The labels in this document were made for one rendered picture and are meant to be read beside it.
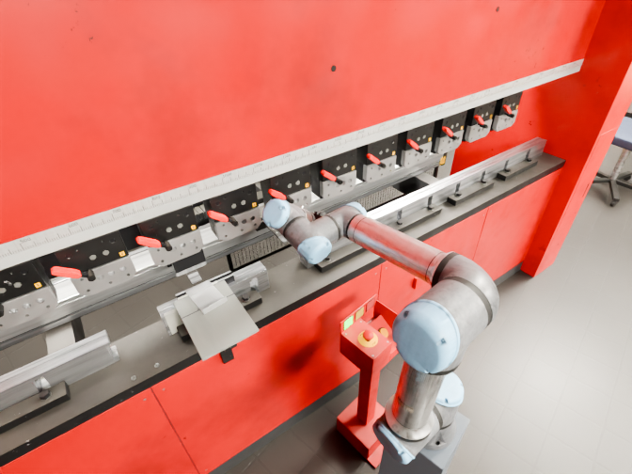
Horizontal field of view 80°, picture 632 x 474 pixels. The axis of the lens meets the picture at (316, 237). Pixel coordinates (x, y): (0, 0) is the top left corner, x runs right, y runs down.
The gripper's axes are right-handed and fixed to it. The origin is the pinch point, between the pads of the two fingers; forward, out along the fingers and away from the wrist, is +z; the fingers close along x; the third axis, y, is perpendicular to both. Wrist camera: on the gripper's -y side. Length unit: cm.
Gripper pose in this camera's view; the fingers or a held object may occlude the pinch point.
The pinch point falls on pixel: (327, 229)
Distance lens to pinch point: 125.9
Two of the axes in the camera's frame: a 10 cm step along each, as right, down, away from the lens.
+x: 3.3, -9.4, -0.4
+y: 8.1, 3.1, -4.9
